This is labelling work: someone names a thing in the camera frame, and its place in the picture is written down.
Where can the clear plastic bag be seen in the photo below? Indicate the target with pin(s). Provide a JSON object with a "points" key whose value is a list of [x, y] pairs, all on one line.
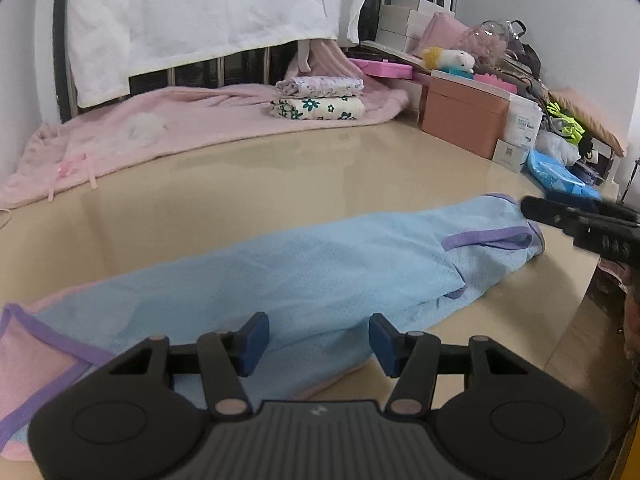
{"points": [[487, 40]]}

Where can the pink fleece blanket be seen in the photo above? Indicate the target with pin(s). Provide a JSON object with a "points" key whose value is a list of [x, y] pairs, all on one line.
{"points": [[175, 115]]}

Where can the pink flat case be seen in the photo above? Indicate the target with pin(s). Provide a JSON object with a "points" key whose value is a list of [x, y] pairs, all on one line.
{"points": [[382, 68]]}

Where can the tan pillow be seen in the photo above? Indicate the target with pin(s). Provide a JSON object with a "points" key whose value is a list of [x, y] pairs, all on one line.
{"points": [[590, 117]]}

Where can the neon yellow vest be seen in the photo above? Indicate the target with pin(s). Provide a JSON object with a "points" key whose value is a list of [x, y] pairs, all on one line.
{"points": [[565, 122]]}

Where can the green flower folded cloth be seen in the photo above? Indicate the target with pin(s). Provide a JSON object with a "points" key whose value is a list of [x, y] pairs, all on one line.
{"points": [[320, 109]]}

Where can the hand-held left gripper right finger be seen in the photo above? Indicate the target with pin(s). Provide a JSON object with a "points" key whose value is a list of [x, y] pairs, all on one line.
{"points": [[382, 349]]}

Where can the blue plastic packet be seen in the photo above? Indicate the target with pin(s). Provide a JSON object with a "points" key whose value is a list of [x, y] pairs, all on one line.
{"points": [[555, 175]]}

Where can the pink wavy sponge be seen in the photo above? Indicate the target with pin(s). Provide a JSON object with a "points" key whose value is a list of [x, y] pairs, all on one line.
{"points": [[495, 82]]}

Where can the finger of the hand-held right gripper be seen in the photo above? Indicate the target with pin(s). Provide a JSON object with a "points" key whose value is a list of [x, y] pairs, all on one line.
{"points": [[547, 212], [617, 212]]}

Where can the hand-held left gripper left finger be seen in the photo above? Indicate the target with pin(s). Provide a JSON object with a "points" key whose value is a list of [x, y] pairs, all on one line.
{"points": [[255, 345]]}

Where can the pink and blue t-shirt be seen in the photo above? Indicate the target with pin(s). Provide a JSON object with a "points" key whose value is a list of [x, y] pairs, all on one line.
{"points": [[300, 270]]}

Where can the stack of white boxes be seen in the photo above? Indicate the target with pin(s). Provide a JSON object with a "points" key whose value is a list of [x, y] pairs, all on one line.
{"points": [[400, 25]]}

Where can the small white box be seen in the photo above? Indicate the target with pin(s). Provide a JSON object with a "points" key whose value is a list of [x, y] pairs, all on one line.
{"points": [[509, 156]]}

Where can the white small boxes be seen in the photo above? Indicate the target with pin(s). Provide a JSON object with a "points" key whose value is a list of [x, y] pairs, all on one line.
{"points": [[522, 122]]}

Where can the white plastic bag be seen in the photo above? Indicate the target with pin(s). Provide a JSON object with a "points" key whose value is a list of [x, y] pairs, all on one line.
{"points": [[555, 147]]}

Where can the yellow and white plush toy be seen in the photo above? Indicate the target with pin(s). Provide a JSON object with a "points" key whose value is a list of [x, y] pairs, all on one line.
{"points": [[452, 60]]}

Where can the purple floral folded cloth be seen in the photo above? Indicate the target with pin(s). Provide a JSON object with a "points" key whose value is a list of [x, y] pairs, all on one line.
{"points": [[320, 86]]}

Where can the salmon cardboard box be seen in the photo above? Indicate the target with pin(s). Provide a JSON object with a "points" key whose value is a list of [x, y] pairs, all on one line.
{"points": [[462, 120]]}

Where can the white hanging quilt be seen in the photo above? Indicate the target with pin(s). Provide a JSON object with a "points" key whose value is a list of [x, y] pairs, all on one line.
{"points": [[200, 10]]}

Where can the pink bag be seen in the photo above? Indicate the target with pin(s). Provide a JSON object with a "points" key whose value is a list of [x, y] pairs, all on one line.
{"points": [[440, 32]]}

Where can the black bag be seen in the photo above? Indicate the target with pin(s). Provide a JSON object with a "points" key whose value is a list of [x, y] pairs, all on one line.
{"points": [[527, 55]]}

